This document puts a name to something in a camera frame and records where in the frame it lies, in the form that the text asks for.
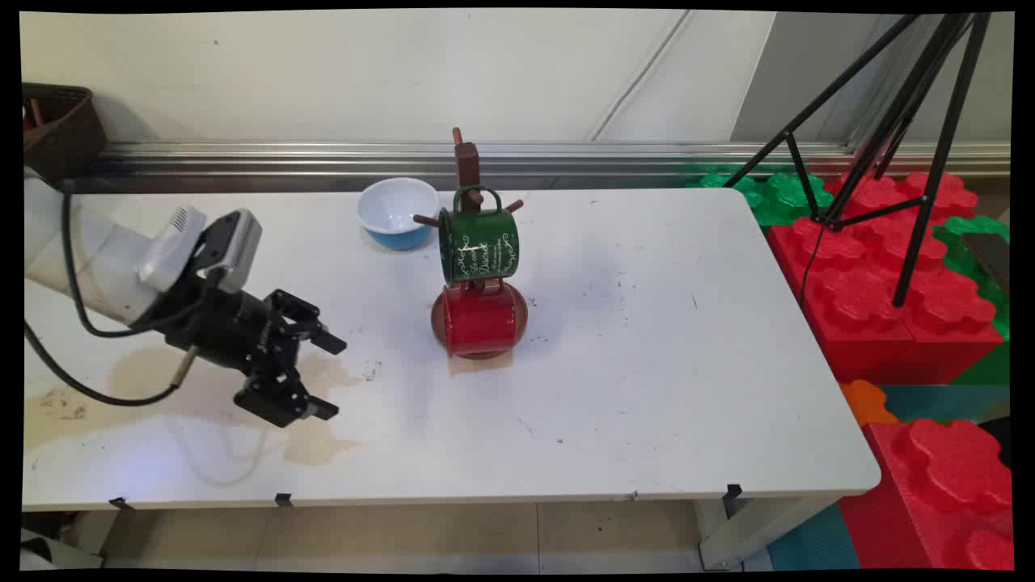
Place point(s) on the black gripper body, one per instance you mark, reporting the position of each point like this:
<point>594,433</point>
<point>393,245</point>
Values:
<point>230,327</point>

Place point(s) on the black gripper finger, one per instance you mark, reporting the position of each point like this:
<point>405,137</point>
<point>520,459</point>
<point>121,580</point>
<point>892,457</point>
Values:
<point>299,317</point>
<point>279,400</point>

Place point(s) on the red enamel mug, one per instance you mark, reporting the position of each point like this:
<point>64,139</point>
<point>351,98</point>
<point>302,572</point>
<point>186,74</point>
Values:
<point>479,319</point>

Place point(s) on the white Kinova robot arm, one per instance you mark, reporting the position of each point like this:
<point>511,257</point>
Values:
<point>89,259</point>

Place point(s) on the black table edge clip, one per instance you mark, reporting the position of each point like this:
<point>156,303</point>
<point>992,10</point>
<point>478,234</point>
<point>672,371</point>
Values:
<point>284,499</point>
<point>121,503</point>
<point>732,497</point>

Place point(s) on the white and blue bowl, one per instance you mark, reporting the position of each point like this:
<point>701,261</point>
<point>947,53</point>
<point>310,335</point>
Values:
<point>396,206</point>

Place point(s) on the green enamel mug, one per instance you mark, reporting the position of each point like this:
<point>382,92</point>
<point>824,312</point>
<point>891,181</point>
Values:
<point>479,242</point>

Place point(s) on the white table leg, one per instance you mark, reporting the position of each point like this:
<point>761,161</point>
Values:
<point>760,525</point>
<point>93,529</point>

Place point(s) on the wooden mug tree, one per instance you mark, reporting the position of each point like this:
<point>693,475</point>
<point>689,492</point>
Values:
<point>466,162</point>

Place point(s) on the brown wicker basket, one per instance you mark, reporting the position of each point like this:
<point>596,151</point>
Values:
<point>61,129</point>

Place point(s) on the green foam block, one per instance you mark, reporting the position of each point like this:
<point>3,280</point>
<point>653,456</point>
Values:
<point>776,198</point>
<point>970,259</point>

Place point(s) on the large red foam block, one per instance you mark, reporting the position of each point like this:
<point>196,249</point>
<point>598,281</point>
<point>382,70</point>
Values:
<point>938,485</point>
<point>857,299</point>

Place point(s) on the orange foam piece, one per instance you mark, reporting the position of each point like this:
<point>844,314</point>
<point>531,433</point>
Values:
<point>867,402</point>

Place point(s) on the black tripod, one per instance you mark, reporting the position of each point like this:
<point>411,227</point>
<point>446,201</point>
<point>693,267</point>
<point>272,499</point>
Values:
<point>942,153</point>

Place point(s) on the grey finned wrist camera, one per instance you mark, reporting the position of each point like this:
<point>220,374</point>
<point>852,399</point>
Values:
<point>242,246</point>

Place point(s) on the aluminium wall rail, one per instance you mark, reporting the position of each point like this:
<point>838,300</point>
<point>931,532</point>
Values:
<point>323,158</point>

